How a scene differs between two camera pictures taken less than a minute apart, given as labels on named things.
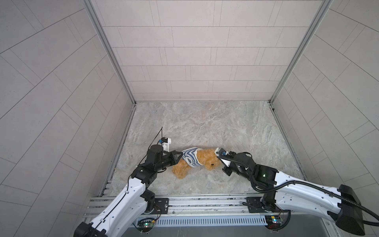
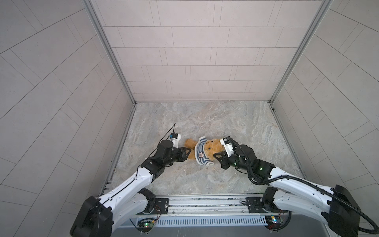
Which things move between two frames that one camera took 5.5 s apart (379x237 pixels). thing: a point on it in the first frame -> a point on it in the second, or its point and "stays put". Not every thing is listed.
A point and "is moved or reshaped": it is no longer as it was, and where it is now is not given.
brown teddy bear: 208,158 -> 211,146
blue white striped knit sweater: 189,156 is moved or reshaped
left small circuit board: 146,224 stays put
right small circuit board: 273,222 stays put
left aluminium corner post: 89,7 stays put
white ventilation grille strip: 208,220 stays put
